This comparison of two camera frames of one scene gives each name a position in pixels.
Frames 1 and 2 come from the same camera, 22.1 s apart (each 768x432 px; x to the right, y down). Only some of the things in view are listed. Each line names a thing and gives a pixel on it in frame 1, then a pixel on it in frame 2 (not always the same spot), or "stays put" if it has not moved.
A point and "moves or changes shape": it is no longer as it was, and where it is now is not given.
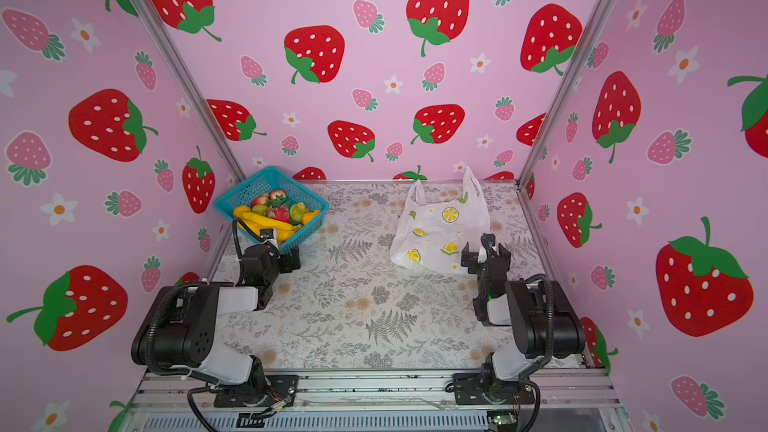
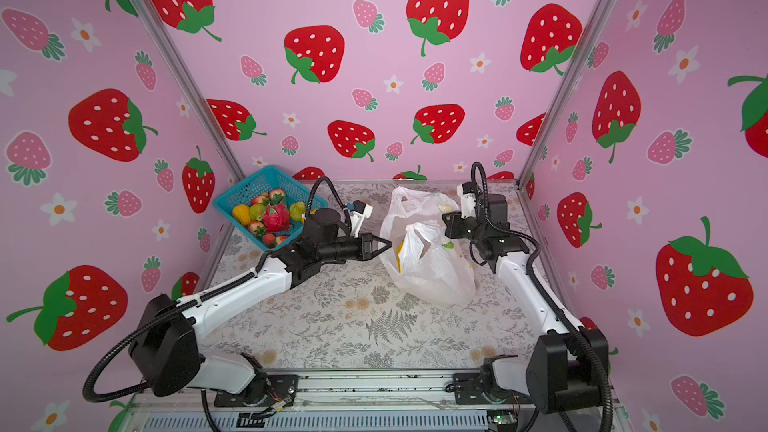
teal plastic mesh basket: (276, 179) stays put
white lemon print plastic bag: (431, 236) moves or changes shape
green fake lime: (260, 209) stays put
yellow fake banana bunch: (257, 222) to (398, 251)
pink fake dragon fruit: (280, 213) stays put
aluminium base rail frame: (371, 401) stays put
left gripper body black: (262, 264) to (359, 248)
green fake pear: (297, 211) stays put
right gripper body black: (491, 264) to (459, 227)
